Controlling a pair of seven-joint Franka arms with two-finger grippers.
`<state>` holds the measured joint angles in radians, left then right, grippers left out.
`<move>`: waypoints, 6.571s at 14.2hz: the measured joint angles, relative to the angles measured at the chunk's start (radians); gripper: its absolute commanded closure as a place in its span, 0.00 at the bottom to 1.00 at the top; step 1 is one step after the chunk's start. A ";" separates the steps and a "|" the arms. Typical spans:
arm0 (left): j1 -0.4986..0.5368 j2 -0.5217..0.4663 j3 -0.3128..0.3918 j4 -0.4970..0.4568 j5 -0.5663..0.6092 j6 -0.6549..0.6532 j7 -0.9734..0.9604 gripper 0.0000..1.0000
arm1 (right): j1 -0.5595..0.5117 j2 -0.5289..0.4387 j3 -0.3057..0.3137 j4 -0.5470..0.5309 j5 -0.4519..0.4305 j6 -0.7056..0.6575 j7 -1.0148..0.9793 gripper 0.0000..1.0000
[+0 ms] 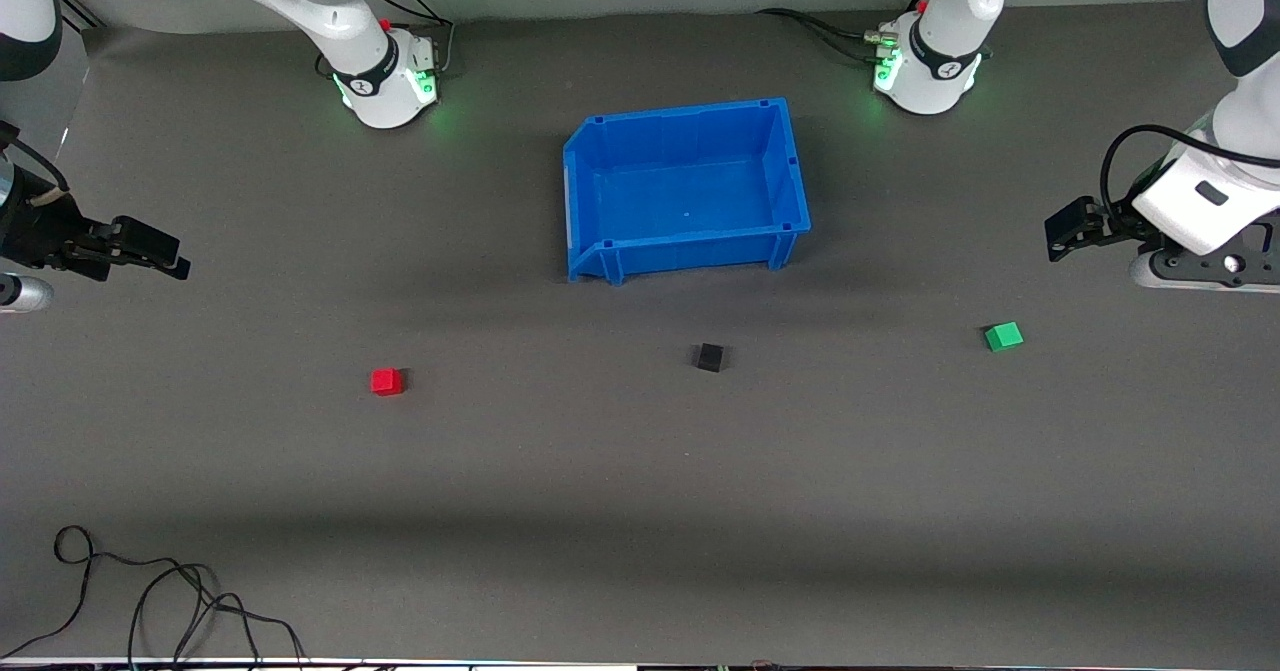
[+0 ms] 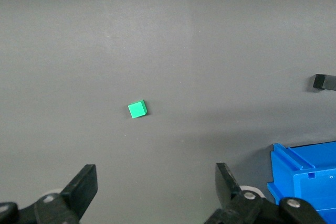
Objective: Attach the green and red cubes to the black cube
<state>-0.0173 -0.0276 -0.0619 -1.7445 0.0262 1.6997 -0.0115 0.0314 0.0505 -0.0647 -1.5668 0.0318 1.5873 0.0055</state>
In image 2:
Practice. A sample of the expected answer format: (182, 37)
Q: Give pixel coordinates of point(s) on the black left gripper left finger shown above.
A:
(78, 192)

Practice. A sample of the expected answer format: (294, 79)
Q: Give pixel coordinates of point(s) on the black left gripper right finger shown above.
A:
(228, 192)

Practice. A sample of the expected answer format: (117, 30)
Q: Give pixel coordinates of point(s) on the green cube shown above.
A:
(137, 110)

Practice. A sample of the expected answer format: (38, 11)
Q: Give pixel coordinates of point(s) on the black cube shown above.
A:
(324, 81)

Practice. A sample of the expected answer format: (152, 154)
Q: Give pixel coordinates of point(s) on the blue plastic bin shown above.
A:
(312, 182)

